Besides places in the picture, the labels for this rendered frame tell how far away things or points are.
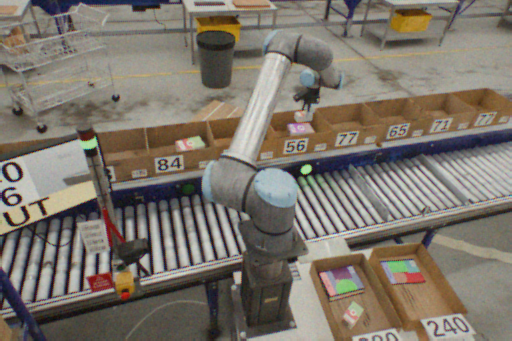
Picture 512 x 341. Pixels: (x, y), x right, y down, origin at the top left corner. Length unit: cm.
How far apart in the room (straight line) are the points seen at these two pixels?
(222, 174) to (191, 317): 154
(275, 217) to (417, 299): 103
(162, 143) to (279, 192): 138
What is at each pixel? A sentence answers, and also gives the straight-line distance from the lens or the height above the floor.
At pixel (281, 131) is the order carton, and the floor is 89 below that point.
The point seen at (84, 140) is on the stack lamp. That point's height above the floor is 162.
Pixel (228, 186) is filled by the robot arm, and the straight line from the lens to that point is 124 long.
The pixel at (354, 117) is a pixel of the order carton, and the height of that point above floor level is 92.
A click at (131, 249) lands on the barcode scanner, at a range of 162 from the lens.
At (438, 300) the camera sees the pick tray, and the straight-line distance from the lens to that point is 209.
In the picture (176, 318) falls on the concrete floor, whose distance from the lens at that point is 266.
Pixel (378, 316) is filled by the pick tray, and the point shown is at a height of 76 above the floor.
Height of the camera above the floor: 235
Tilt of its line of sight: 38 degrees down
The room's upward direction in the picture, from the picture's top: 4 degrees clockwise
